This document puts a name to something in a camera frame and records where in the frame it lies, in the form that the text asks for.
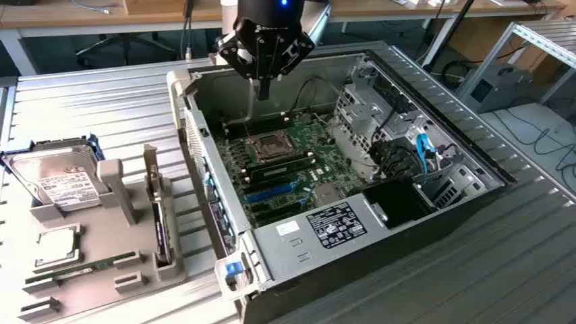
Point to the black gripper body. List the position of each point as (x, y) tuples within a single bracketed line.
[(269, 17)]

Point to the graphics card with metal bracket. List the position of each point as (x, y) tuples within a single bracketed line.
[(158, 216)]

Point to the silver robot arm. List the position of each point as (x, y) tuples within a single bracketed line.
[(320, 22)]

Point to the brown box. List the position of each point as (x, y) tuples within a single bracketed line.
[(152, 6)]

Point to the black office chair base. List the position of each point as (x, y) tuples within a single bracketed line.
[(126, 40)]

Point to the green motherboard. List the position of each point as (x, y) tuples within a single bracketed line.
[(314, 135)]

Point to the CPU socket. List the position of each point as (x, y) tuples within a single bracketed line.
[(269, 146)]

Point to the black RAM slot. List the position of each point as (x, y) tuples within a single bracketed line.
[(274, 161)]

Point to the metal disk bay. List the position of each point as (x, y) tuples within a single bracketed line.
[(354, 152)]

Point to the green RAM stick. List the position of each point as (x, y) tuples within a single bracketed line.
[(80, 268), (274, 172)]

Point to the black stand pole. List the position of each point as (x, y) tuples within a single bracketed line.
[(458, 17)]

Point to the blue expansion slot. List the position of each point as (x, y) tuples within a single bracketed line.
[(265, 195)]

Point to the silver chipset heatsink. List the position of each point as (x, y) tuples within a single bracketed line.
[(325, 195)]

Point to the black expansion slot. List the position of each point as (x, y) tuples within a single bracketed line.
[(274, 211)]

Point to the grey control box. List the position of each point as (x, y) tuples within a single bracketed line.
[(498, 87)]

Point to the silver hard disk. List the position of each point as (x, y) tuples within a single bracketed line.
[(53, 175)]

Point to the grey power supply unit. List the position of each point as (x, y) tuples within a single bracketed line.
[(288, 249)]

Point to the grey parts rack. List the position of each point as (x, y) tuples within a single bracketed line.
[(102, 243)]

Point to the blue case latch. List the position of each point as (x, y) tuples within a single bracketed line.
[(230, 270)]

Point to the open black PC case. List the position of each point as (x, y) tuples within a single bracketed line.
[(404, 256)]

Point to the silver CPU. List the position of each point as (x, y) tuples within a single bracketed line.
[(56, 246)]

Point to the aluminium slat frame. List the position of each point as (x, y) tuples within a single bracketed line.
[(548, 37)]

